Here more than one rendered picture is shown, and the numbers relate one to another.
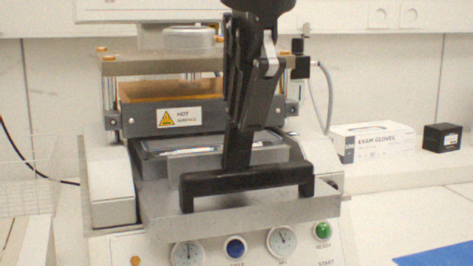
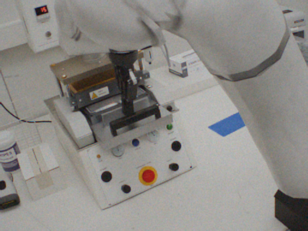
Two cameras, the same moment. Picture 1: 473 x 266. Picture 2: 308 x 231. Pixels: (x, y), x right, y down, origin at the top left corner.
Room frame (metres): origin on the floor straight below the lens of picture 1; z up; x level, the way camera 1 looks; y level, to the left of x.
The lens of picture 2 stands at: (-0.47, -0.01, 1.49)
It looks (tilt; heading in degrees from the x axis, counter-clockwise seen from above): 28 degrees down; 356
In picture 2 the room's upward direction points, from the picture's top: 11 degrees counter-clockwise
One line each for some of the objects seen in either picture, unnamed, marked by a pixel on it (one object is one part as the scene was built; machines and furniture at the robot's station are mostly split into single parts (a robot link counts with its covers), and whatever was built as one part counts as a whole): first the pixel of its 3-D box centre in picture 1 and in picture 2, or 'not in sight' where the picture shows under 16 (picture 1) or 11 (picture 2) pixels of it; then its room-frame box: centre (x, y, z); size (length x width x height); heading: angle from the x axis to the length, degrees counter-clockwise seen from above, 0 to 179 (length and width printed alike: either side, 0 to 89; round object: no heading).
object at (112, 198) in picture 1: (105, 165); (72, 120); (0.62, 0.18, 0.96); 0.25 x 0.05 x 0.07; 19
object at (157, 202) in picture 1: (213, 163); (118, 109); (0.61, 0.03, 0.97); 0.30 x 0.22 x 0.08; 19
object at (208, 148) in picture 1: (212, 147); (115, 102); (0.62, 0.03, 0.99); 0.18 x 0.06 x 0.02; 109
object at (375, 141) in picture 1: (366, 140); (194, 60); (1.24, -0.36, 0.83); 0.23 x 0.12 x 0.07; 112
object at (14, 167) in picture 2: not in sight; (8, 151); (0.77, 0.47, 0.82); 0.09 x 0.09 x 0.15
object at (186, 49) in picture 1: (197, 66); (98, 61); (0.77, 0.06, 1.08); 0.31 x 0.24 x 0.13; 109
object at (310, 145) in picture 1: (291, 148); (150, 91); (0.70, -0.09, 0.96); 0.26 x 0.05 x 0.07; 19
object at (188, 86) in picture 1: (195, 80); (100, 70); (0.73, 0.06, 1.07); 0.22 x 0.17 x 0.10; 109
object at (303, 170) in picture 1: (248, 185); (135, 119); (0.48, -0.01, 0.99); 0.15 x 0.02 x 0.04; 109
